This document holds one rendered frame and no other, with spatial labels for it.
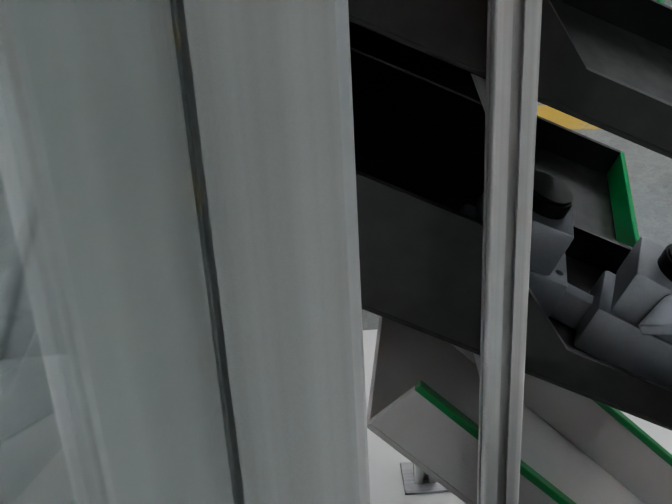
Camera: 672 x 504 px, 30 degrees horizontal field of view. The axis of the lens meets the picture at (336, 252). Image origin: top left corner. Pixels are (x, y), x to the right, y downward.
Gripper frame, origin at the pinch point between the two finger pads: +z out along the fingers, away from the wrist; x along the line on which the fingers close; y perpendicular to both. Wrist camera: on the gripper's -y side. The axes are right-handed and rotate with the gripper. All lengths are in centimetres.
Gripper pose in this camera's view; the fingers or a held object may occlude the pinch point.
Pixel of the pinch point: (660, 283)
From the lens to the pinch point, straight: 70.8
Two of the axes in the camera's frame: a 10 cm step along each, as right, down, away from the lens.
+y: 4.4, 8.3, 3.4
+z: -8.6, 2.7, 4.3
